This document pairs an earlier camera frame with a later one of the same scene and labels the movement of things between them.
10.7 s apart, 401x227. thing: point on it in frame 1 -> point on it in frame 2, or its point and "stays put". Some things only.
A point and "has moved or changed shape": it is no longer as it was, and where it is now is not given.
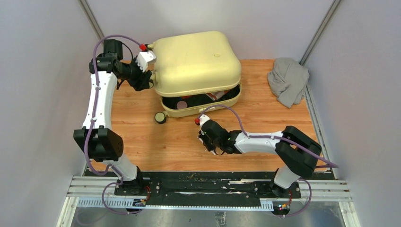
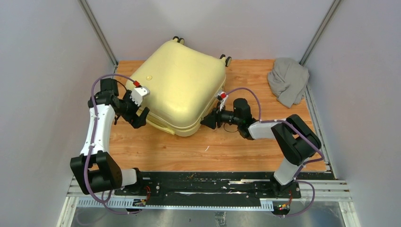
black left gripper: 141,82 -> 133,117
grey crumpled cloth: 287,80 stays put
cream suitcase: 196,72 has moved or changed shape
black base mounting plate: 204,188 stays put
